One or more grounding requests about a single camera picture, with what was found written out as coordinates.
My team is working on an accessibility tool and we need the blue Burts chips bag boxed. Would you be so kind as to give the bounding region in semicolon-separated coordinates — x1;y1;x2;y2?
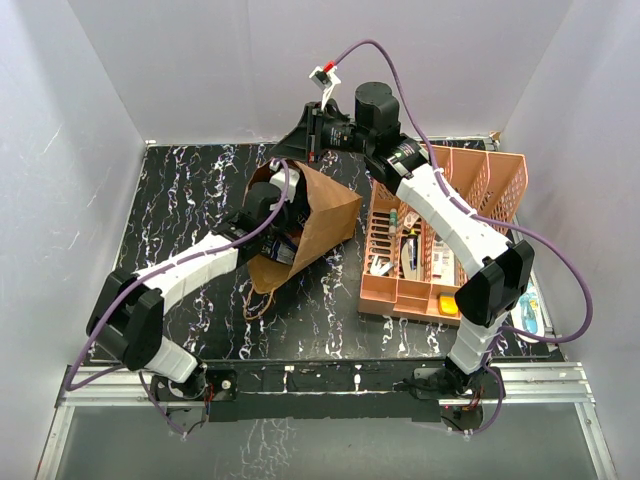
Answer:
261;237;298;265

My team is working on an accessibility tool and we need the aluminium frame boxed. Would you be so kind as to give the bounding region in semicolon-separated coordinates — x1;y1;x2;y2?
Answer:
36;361;615;479

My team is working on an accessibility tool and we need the brown paper bag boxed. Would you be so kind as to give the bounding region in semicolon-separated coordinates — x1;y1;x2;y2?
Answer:
248;160;362;303

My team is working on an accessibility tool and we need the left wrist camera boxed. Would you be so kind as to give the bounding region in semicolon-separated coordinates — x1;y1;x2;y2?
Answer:
269;159;301;203

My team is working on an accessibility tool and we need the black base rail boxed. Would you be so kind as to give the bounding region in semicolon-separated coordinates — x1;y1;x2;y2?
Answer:
206;358;505;422

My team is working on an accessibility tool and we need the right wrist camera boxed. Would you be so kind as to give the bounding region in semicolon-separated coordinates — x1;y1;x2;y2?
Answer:
309;61;341;109

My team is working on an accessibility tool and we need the yellow sticky note pad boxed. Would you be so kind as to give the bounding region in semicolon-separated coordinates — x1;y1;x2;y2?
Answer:
437;292;460;317

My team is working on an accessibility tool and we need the pink plastic desk organizer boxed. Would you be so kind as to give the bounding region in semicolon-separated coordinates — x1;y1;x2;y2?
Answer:
358;146;528;326

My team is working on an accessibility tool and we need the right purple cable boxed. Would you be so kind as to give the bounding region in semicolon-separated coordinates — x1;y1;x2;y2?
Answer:
329;39;594;436

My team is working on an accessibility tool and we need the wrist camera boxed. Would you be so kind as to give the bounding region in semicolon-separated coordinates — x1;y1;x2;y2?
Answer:
269;159;301;203
309;61;341;109

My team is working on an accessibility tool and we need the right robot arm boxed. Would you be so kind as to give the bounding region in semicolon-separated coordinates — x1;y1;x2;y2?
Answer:
270;82;534;397

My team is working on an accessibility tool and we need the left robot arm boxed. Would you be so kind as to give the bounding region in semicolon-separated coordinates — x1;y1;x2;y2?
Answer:
87;164;309;400

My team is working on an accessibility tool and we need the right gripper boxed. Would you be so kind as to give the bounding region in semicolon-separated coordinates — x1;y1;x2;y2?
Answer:
270;102;375;165

